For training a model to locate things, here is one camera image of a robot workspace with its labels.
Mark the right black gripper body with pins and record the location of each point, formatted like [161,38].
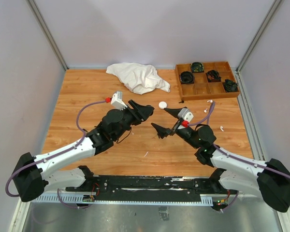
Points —
[186,134]

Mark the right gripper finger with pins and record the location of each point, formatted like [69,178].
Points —
[161,131]
[174,112]

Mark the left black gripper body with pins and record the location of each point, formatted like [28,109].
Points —
[130,118]

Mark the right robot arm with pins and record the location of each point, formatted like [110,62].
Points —
[269,180]

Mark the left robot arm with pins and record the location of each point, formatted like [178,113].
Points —
[34,175]

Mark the white round charging case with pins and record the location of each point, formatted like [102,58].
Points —
[162,105]

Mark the white crumpled cloth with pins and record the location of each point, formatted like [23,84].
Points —
[138,78]

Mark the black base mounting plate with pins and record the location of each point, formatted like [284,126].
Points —
[149,189]

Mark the wooden compartment tray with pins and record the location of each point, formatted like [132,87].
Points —
[201,88]

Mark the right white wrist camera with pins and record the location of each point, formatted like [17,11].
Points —
[185,114]

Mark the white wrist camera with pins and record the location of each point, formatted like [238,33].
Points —
[118,99]
[185,114]

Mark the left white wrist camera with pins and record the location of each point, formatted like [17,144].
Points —
[118,99]

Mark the grey slotted cable duct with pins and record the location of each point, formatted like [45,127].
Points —
[85,199]

